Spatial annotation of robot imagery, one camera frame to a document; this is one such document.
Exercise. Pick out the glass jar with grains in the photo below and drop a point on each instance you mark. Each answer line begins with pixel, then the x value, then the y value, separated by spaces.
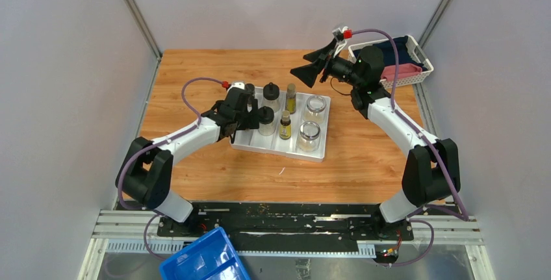
pixel 315 108

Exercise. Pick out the navy blue cloth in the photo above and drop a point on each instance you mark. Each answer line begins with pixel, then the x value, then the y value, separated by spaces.
pixel 405 48

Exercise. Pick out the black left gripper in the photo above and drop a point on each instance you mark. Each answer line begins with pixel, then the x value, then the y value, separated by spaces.
pixel 251 121

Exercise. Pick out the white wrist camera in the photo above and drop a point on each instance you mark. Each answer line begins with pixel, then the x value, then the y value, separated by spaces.
pixel 341 35
pixel 229 85

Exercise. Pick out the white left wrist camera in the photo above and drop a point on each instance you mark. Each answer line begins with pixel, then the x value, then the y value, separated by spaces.
pixel 229 85

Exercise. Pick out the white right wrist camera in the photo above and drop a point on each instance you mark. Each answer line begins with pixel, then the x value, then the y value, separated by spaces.
pixel 341 35

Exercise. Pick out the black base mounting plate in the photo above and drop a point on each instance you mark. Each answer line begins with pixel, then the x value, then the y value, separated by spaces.
pixel 290 227

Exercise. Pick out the pink cloth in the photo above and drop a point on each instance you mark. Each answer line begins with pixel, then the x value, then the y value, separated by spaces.
pixel 404 71

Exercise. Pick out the yellow label sauce bottle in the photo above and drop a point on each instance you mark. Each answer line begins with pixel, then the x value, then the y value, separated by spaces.
pixel 290 100
pixel 285 128

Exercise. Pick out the small dark spice jar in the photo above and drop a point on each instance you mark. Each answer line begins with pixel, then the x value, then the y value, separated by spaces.
pixel 250 88

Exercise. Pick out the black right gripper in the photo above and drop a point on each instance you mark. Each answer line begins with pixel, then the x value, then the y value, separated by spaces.
pixel 308 73

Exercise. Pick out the blue plastic bin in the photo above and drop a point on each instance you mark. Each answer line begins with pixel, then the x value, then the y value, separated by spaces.
pixel 211 256

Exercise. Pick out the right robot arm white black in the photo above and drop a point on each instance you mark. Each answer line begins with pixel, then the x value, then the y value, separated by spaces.
pixel 432 166

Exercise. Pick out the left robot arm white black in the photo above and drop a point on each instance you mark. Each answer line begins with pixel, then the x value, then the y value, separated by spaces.
pixel 146 172

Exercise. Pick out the white plastic basket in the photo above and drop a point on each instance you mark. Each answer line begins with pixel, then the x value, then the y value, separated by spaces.
pixel 418 54

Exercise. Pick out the white divided organizer tray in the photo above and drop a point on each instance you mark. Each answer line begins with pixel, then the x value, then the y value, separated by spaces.
pixel 253 141

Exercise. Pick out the glass jar front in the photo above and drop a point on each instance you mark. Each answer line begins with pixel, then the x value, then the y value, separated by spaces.
pixel 309 136

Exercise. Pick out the black lid bead jar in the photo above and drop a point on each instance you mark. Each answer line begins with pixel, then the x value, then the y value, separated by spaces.
pixel 267 124
pixel 271 93

